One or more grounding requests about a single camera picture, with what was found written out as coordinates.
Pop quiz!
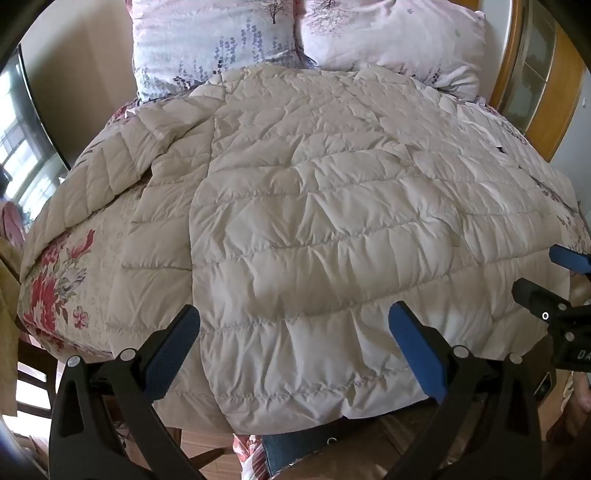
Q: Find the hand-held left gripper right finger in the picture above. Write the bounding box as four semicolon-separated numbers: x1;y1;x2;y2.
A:
388;300;542;480

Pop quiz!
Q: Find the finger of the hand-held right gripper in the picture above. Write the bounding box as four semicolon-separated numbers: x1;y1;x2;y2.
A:
549;244;591;278
512;277;574;326

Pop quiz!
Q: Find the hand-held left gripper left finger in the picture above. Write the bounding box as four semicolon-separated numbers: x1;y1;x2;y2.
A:
48;304;204;480

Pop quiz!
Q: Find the beige quilted down comforter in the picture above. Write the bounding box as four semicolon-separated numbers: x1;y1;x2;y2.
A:
21;62;578;437

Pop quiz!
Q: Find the person's right forearm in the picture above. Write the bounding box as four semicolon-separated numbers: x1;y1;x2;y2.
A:
561;369;591;444

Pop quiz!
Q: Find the dark wooden chair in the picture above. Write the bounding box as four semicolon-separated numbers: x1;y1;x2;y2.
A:
14;332;61;421

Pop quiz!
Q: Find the person's leg in blue jeans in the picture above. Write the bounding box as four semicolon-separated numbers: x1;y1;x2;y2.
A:
263;427;384;477

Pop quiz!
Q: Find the wooden glass-door cabinet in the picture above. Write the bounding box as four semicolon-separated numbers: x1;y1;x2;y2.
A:
489;0;587;162

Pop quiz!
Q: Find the yellow cloth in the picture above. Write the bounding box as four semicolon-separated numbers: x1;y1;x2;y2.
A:
0;237;24;337

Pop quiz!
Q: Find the pink cloth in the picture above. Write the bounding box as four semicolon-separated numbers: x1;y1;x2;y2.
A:
0;200;26;250

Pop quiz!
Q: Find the window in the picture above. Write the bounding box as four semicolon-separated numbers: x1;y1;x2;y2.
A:
0;46;70;217

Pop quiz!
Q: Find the pale pink tree-print pillow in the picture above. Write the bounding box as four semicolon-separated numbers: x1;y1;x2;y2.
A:
295;0;486;100

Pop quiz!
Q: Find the pale blue tree-print pillow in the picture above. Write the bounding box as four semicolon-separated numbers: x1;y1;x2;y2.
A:
131;0;301;102

